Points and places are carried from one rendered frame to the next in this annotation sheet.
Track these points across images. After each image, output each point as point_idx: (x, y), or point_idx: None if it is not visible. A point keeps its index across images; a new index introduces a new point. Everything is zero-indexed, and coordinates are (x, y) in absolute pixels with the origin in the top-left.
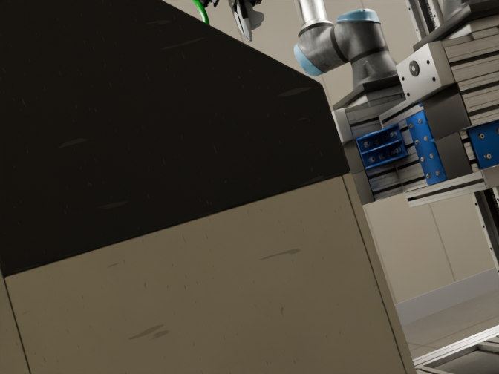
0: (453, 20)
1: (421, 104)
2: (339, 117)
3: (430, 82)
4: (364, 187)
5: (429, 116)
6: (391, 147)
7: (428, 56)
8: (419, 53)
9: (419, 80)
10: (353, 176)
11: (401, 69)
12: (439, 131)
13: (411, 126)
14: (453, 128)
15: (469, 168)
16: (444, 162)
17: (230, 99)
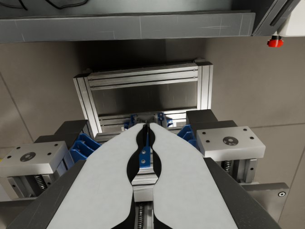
0: (4, 204)
1: (71, 149)
2: (202, 148)
3: (24, 147)
4: (198, 116)
5: (69, 142)
6: None
7: (3, 160)
8: (8, 163)
9: (32, 150)
10: (213, 120)
11: (43, 159)
12: (69, 135)
13: (141, 160)
14: (55, 136)
15: (64, 122)
16: (81, 124)
17: None
